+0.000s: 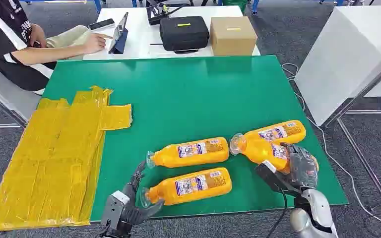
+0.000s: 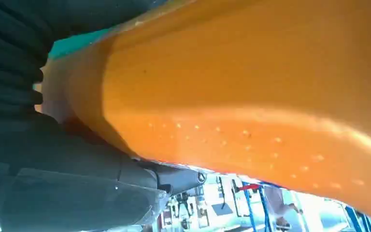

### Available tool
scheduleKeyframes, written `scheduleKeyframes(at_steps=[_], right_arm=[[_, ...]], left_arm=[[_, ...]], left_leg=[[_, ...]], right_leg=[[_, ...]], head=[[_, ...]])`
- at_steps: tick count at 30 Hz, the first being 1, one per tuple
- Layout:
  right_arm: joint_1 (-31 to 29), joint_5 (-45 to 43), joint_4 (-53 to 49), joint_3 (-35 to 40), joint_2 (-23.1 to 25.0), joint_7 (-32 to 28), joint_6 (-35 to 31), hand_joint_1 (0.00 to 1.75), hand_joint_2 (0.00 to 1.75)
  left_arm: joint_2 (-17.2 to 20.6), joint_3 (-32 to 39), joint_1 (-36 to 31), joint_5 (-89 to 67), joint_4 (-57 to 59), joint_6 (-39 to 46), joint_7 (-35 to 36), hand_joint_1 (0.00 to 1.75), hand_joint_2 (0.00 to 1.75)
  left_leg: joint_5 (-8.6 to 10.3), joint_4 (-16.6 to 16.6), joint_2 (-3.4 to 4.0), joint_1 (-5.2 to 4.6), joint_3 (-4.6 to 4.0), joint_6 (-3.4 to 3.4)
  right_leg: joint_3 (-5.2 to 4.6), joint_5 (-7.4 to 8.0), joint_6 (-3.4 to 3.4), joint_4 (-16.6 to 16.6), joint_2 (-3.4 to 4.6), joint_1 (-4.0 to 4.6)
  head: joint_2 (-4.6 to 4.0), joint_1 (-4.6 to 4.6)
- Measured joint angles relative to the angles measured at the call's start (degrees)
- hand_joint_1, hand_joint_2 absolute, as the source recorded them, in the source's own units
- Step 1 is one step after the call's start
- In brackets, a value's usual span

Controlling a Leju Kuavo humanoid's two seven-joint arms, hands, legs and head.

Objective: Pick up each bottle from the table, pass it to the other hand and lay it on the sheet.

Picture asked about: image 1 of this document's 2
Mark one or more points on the large white table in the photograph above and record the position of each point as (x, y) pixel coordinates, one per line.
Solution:
(341, 59)

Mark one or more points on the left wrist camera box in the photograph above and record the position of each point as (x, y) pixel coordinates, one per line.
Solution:
(113, 207)

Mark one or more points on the black carry case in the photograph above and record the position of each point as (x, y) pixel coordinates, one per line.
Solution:
(184, 34)

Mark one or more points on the yellow sticker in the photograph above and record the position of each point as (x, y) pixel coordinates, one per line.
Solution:
(234, 28)
(184, 24)

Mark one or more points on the person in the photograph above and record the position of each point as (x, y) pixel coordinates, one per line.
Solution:
(3, 42)

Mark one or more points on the person's left hand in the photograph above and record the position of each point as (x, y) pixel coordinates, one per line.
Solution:
(37, 34)

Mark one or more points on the brown cardboard box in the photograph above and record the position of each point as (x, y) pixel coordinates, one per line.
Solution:
(233, 39)

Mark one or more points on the steel table frame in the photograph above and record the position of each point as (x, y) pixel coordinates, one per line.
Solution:
(358, 95)

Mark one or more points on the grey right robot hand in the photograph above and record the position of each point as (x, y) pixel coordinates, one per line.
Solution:
(304, 170)

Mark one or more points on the person's hand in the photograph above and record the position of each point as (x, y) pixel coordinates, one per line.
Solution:
(95, 42)
(37, 34)

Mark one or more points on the white desk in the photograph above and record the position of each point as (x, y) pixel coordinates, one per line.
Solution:
(141, 36)

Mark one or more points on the yellow plastic sheet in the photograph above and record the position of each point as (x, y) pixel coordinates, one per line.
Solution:
(46, 164)

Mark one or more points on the green crate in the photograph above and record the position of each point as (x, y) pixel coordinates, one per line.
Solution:
(235, 4)

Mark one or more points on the person's right hand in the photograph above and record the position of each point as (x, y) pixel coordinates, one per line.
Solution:
(95, 42)

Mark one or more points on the green table mat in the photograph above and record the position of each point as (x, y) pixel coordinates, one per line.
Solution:
(193, 98)

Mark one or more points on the black smartphone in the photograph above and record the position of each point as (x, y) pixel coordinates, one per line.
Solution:
(101, 24)

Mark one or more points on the tablet in blue case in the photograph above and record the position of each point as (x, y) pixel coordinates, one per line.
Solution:
(120, 41)

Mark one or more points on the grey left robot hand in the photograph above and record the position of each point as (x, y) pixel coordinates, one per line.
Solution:
(134, 210)

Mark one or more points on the orange detergent bottle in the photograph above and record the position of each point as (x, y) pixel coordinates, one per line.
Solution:
(295, 129)
(167, 157)
(164, 193)
(259, 151)

